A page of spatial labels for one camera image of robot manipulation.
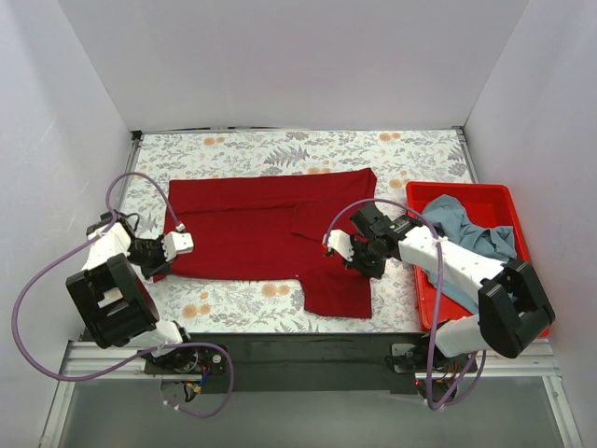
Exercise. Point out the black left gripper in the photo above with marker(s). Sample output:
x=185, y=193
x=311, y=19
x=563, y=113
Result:
x=156, y=259

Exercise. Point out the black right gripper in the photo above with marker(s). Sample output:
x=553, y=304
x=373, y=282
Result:
x=362, y=258

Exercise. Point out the red t-shirt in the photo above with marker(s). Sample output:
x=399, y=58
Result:
x=273, y=228

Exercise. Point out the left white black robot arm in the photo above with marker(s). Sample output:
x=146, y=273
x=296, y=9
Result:
x=109, y=291

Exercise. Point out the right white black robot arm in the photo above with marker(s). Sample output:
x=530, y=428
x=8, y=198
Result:
x=512, y=306

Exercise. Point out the grey-blue t-shirt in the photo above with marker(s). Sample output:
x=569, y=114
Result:
x=450, y=218

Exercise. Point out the floral patterned table mat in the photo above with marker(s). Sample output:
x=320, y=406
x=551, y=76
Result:
x=395, y=157

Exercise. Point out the red plastic bin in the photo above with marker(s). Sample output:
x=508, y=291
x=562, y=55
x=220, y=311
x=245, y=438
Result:
x=487, y=205

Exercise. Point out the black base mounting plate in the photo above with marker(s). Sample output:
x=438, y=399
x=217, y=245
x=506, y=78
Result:
x=292, y=362

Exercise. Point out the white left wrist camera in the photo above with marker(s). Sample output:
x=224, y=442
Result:
x=177, y=243

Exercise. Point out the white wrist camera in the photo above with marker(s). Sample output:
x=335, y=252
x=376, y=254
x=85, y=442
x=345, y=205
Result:
x=339, y=242
x=177, y=243

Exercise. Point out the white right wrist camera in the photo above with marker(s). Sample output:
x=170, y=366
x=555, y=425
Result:
x=339, y=242

